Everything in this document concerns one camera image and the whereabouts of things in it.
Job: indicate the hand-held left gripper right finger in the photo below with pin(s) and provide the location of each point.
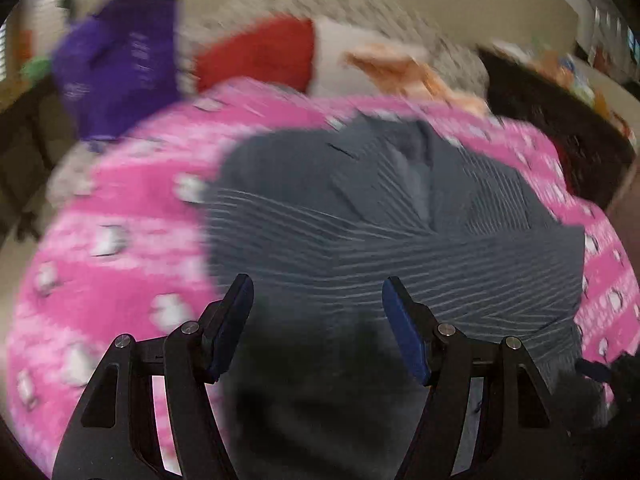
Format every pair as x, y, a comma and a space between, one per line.
407, 331

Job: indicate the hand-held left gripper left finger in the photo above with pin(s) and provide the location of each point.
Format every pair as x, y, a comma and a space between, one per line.
232, 331

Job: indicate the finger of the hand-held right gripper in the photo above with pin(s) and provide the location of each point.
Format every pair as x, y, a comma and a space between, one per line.
595, 369

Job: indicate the grey striped jacket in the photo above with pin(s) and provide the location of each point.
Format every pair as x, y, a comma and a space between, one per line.
350, 210

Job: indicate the pink penguin print blanket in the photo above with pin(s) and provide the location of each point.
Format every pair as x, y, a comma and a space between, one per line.
125, 200

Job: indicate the dark wooden furniture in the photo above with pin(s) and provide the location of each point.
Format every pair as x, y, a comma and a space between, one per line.
25, 160

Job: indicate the red cloth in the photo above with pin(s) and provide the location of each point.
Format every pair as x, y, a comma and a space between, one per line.
255, 55

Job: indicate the white orange printed cloth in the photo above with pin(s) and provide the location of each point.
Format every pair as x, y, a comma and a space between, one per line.
340, 55

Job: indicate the purple bag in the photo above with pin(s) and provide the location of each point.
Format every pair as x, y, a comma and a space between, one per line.
120, 65

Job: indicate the colourful clutter on counter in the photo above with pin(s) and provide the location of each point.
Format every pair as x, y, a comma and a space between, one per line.
575, 75

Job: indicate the grey speckled sofa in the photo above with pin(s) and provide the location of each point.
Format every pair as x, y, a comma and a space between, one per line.
350, 5

